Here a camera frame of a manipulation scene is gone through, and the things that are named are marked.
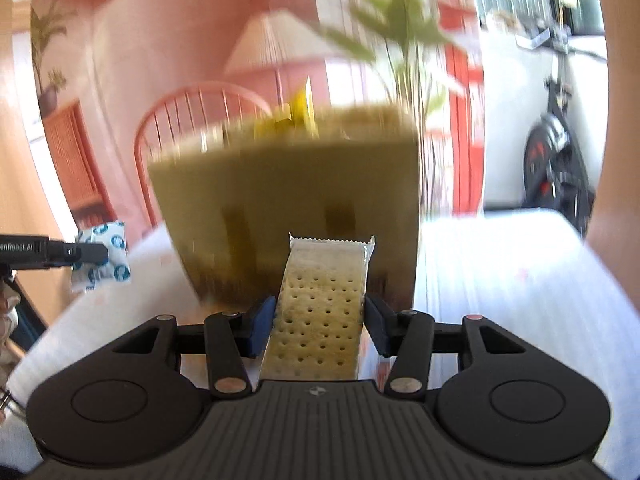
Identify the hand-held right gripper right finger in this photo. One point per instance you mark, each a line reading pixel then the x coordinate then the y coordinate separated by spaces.
pixel 375 325

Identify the crumpled cloth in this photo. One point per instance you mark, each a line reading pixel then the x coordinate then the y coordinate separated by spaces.
pixel 505 20

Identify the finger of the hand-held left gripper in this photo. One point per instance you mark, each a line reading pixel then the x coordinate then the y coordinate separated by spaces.
pixel 75 254

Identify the checked tablecloth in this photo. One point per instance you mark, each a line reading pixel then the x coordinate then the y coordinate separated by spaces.
pixel 500 285

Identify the wooden door frame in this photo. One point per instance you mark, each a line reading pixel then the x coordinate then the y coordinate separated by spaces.
pixel 620 110

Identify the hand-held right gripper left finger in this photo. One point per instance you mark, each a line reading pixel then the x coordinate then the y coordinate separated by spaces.
pixel 262 325

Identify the clear cracker packet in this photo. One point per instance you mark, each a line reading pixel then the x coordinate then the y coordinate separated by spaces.
pixel 315 310

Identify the cardboard box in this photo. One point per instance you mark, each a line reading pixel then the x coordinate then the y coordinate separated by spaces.
pixel 300 185

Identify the wall poster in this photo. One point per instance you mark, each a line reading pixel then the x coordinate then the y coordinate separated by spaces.
pixel 175 35

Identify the yellow snack bag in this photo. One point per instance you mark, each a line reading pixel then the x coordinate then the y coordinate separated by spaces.
pixel 300 110

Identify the black exercise bike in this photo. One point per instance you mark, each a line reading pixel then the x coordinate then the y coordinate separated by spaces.
pixel 555 160

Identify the white and blue packet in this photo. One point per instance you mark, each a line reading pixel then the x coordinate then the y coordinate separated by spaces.
pixel 115 240

